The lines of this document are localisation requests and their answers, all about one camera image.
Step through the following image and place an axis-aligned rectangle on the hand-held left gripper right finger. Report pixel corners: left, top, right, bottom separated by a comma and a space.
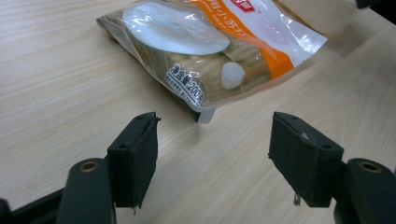
268, 111, 345, 208

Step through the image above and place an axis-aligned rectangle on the clear orange white powder bag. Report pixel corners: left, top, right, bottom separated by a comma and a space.
95, 0, 329, 125

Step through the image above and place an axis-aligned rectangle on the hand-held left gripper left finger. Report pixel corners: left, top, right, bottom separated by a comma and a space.
106, 111, 162, 209

